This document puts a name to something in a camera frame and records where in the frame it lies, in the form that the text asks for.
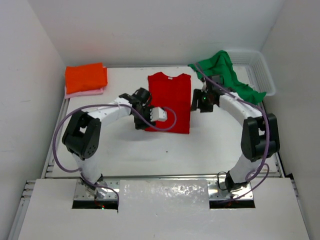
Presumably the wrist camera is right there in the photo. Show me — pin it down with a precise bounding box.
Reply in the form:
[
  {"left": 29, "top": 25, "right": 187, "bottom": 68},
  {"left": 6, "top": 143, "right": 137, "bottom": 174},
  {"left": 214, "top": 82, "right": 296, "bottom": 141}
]
[
  {"left": 150, "top": 107, "right": 168, "bottom": 122},
  {"left": 201, "top": 81, "right": 208, "bottom": 93}
]

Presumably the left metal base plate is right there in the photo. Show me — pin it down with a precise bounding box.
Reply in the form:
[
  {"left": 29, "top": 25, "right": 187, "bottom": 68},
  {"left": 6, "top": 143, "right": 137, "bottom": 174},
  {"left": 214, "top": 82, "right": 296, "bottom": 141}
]
[{"left": 73, "top": 180, "right": 120, "bottom": 201}]

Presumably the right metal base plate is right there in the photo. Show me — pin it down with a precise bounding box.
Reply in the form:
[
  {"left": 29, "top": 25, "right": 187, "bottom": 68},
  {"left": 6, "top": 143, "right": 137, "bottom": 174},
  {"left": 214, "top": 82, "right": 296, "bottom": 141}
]
[{"left": 207, "top": 178, "right": 254, "bottom": 201}]

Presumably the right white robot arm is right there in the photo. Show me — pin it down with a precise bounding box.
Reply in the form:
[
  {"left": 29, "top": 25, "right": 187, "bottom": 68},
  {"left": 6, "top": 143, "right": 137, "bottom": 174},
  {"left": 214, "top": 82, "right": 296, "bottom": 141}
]
[{"left": 191, "top": 75, "right": 280, "bottom": 192}]

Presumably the white front cover panel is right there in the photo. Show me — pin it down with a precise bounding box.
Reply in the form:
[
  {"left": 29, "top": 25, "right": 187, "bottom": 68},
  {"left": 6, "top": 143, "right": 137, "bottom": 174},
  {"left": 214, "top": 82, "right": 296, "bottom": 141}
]
[{"left": 19, "top": 178, "right": 309, "bottom": 240}]

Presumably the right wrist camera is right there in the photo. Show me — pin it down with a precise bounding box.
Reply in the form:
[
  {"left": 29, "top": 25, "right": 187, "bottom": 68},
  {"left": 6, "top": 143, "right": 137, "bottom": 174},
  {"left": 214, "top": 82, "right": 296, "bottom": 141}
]
[{"left": 201, "top": 81, "right": 208, "bottom": 93}]

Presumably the green t shirt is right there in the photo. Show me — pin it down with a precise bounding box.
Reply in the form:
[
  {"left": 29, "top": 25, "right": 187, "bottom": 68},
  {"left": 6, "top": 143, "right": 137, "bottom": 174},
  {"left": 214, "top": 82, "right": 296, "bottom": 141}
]
[{"left": 188, "top": 50, "right": 267, "bottom": 105}]

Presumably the metal base plate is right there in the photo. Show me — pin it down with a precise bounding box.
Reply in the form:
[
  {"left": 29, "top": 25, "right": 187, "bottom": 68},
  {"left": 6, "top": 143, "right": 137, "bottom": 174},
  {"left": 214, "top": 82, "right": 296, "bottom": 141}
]
[
  {"left": 73, "top": 180, "right": 120, "bottom": 201},
  {"left": 207, "top": 178, "right": 254, "bottom": 201}
]

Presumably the pink t shirt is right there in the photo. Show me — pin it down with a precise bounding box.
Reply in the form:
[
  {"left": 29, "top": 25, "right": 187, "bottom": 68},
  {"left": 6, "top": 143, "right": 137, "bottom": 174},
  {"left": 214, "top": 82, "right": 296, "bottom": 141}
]
[{"left": 64, "top": 87, "right": 105, "bottom": 99}]

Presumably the orange t shirt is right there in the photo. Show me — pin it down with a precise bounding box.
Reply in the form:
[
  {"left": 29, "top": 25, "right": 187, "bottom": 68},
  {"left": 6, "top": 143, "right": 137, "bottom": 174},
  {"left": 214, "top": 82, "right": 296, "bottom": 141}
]
[{"left": 64, "top": 62, "right": 108, "bottom": 95}]

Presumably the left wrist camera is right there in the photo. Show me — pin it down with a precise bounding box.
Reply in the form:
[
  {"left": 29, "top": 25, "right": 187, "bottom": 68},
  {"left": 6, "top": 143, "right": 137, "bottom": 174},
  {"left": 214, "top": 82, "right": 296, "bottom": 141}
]
[{"left": 150, "top": 107, "right": 168, "bottom": 122}]

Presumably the white plastic basket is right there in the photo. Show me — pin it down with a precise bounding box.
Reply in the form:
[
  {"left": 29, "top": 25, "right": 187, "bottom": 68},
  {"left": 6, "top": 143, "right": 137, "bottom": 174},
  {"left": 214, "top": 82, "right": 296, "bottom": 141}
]
[{"left": 226, "top": 49, "right": 276, "bottom": 97}]

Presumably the red t shirt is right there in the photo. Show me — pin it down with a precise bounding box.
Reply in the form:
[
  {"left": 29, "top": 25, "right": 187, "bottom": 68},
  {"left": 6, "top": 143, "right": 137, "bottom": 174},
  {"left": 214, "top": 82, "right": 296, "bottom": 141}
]
[{"left": 147, "top": 72, "right": 192, "bottom": 134}]

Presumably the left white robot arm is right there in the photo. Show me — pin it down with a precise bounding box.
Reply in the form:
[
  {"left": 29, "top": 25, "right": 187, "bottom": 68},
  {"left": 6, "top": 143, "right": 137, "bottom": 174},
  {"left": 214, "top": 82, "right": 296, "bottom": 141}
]
[{"left": 62, "top": 87, "right": 156, "bottom": 191}]

